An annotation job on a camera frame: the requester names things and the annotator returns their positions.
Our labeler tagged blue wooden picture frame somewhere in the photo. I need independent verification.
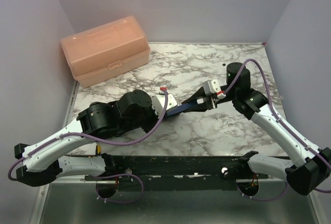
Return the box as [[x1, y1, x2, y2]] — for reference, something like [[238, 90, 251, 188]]
[[164, 101, 197, 119]]

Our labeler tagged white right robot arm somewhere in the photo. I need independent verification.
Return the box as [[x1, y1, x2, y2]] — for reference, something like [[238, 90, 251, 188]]
[[182, 62, 330, 196]]

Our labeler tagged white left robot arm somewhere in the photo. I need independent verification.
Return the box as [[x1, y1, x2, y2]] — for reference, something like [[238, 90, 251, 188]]
[[9, 89, 168, 187]]

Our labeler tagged yellow black small tool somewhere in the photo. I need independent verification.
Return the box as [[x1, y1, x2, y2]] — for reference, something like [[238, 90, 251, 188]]
[[96, 145, 101, 156]]

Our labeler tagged pink plastic storage box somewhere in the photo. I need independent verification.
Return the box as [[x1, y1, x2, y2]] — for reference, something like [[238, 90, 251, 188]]
[[61, 16, 151, 87]]

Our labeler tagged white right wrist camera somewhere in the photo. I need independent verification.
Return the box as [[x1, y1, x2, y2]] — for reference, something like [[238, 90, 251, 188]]
[[197, 79, 226, 108]]

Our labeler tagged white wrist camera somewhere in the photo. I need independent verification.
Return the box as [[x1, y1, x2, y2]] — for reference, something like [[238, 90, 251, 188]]
[[152, 87, 178, 117], [197, 79, 226, 108]]

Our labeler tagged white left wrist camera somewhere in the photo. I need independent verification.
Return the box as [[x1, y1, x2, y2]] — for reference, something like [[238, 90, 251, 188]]
[[152, 87, 178, 117]]

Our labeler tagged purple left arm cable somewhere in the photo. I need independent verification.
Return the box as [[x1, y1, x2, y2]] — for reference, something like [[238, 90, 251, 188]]
[[7, 91, 170, 204]]

